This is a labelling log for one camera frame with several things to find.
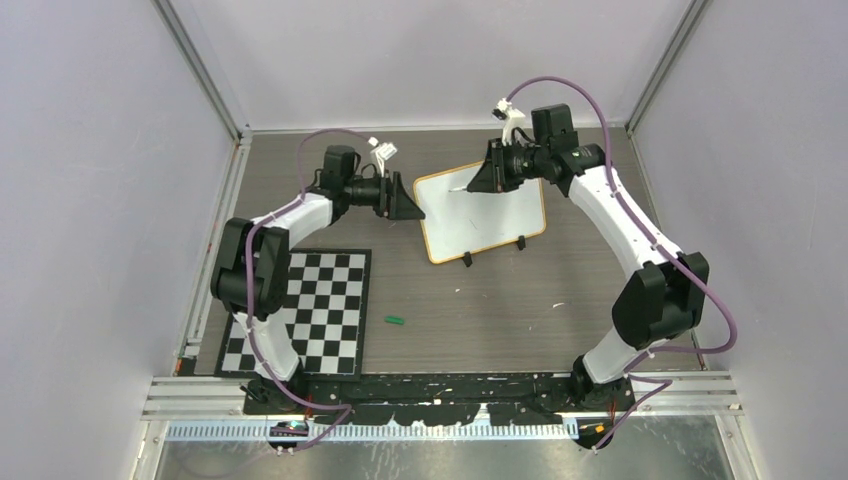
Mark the black white chessboard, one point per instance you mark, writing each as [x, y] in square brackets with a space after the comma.
[325, 311]

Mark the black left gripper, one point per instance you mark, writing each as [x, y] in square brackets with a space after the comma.
[395, 202]

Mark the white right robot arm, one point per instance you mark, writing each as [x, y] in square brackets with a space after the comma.
[661, 298]

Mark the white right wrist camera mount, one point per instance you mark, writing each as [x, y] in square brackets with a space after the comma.
[511, 118]

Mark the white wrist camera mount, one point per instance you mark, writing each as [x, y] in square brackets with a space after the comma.
[511, 118]
[380, 152]

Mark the aluminium front rail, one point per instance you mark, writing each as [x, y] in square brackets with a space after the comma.
[212, 409]

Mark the yellow framed whiteboard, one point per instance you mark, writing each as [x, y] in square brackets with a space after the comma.
[461, 223]

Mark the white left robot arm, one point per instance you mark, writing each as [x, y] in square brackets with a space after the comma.
[250, 273]

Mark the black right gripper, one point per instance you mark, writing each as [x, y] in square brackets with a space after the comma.
[493, 176]

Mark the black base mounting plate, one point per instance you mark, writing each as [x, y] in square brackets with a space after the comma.
[439, 399]

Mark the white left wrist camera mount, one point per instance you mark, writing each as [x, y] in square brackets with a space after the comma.
[380, 152]

